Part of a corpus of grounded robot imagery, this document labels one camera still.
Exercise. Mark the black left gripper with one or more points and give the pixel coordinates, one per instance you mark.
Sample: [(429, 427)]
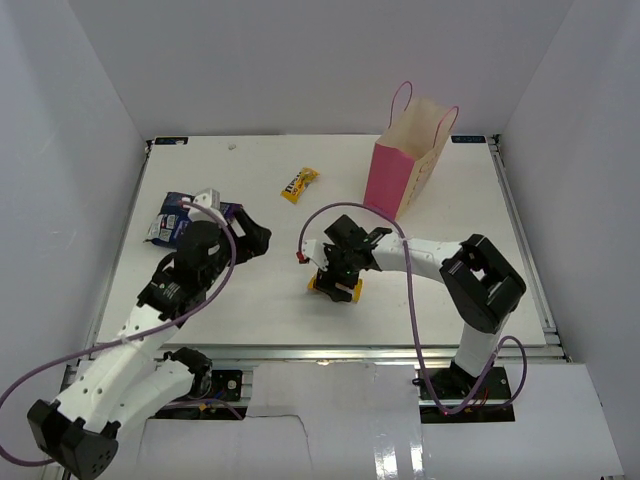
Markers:
[(253, 242)]

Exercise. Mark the blue purple cookie bag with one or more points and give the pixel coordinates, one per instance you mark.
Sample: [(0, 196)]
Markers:
[(173, 220)]

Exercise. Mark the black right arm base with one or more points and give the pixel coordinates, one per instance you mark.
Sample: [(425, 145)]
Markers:
[(452, 387)]

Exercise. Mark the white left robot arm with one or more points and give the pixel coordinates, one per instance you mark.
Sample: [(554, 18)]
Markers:
[(81, 427)]

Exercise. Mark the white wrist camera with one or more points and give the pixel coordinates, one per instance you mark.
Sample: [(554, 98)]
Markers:
[(205, 202), (312, 251)]

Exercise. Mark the blue label left corner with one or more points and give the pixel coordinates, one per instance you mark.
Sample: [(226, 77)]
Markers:
[(170, 141)]

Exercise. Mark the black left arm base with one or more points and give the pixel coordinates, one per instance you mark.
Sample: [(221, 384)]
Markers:
[(213, 393)]

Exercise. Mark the aluminium front rail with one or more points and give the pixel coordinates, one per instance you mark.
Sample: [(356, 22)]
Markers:
[(363, 353)]

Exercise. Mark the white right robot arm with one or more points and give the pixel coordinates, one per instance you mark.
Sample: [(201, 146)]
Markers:
[(484, 287)]

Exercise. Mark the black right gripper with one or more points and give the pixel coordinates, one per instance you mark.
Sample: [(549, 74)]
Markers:
[(327, 279)]

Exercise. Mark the blue label right corner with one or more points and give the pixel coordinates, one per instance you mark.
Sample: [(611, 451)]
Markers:
[(468, 139)]

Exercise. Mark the pink cream paper bag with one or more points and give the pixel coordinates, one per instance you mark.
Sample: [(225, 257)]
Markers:
[(405, 156)]

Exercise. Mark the yellow candy pack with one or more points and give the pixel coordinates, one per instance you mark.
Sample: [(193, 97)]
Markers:
[(338, 292), (296, 187)]

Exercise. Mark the blue label corner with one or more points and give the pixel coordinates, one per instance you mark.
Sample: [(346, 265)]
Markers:
[(170, 141), (468, 139)]

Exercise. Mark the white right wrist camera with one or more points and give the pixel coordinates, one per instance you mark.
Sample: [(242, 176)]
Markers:
[(312, 251)]

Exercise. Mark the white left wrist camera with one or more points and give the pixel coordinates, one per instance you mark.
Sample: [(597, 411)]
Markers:
[(205, 202)]

